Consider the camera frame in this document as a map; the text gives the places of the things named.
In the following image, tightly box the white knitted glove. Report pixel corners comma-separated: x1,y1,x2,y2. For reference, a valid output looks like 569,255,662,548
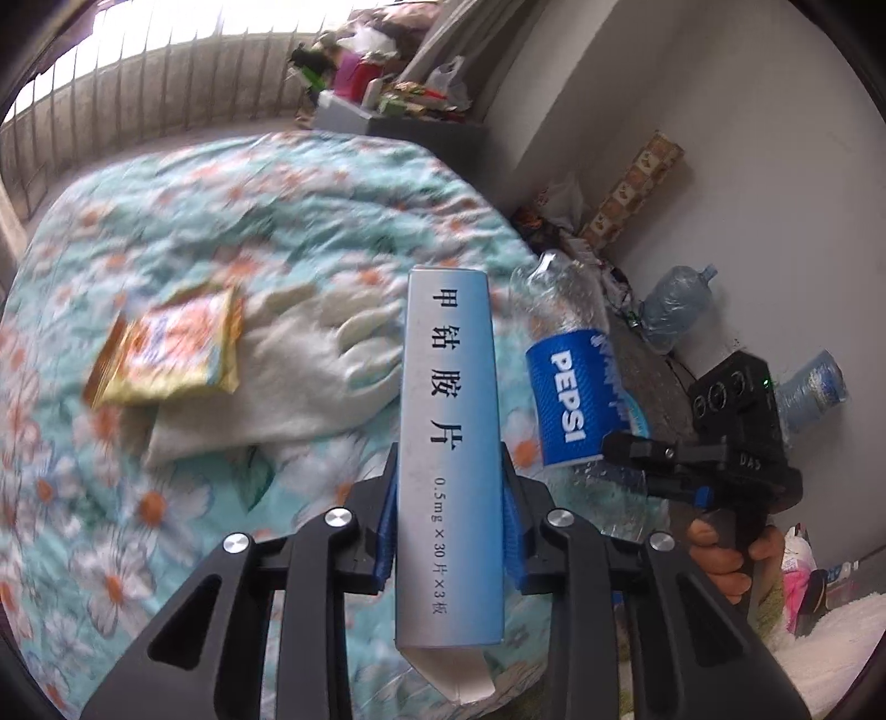
142,273,416,472

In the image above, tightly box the person's right hand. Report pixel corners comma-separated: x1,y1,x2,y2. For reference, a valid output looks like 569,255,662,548
687,518,786,603

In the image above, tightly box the large clear water jug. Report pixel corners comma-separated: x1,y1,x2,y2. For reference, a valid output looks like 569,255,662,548
640,263,721,354

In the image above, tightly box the pile of cabinet clutter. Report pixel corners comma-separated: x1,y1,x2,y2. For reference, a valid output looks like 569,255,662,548
287,7,478,122

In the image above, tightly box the grey cabinet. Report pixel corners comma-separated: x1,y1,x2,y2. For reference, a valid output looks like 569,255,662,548
311,90,499,202

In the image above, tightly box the blue tinted water bottle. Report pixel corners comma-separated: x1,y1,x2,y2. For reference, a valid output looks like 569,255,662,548
775,349,849,434

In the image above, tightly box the floral teal blanket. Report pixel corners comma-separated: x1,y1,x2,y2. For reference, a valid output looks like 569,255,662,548
0,128,676,720

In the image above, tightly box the yellow red snack packet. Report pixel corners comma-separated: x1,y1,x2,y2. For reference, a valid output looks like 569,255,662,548
83,280,246,409

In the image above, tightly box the white fleece garment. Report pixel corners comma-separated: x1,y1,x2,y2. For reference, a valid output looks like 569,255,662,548
768,595,883,707

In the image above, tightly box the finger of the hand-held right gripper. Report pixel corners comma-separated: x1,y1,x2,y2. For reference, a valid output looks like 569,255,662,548
647,472,714,510
601,430,731,479

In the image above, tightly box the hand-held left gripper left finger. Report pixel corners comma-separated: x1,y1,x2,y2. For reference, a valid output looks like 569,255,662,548
79,443,403,720

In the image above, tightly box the pile of floor clutter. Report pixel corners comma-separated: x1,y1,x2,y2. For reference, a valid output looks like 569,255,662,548
512,173,624,278

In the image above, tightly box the window railing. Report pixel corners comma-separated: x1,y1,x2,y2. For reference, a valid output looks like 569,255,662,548
0,20,326,223

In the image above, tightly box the patterned long cardboard box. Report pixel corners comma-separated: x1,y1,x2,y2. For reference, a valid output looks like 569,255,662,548
580,131,686,254

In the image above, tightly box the grey blue medicine box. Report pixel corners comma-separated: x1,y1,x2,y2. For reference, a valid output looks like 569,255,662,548
394,265,503,703

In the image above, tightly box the blue label plastic bottle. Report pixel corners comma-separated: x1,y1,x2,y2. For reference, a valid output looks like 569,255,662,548
510,250,669,541

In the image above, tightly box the pink white packet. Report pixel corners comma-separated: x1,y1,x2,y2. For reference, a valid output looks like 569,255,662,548
782,526,859,638

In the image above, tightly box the white plastic bag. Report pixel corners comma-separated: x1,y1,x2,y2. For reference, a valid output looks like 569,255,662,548
422,55,468,108

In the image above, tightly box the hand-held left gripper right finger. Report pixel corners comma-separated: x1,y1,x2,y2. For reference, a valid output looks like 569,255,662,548
499,443,811,720

